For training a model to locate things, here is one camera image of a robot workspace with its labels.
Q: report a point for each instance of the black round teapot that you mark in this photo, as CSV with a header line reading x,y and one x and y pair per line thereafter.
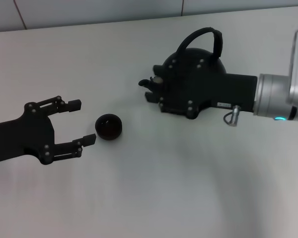
x,y
217,44

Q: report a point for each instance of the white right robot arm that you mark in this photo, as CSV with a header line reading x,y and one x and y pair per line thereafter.
x,y
270,94

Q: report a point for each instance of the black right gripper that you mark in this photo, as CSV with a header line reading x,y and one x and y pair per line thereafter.
x,y
213,86

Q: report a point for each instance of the small black teacup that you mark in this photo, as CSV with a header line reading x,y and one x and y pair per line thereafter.
x,y
109,126

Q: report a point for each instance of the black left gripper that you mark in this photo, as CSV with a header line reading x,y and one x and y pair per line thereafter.
x,y
20,136

